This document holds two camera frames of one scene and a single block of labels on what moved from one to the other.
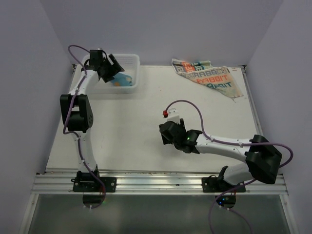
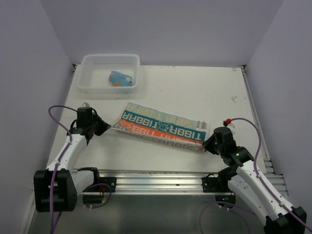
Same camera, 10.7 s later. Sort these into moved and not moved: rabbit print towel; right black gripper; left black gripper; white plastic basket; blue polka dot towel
Moved: right black gripper; rabbit print towel; left black gripper
Not moved: white plastic basket; blue polka dot towel
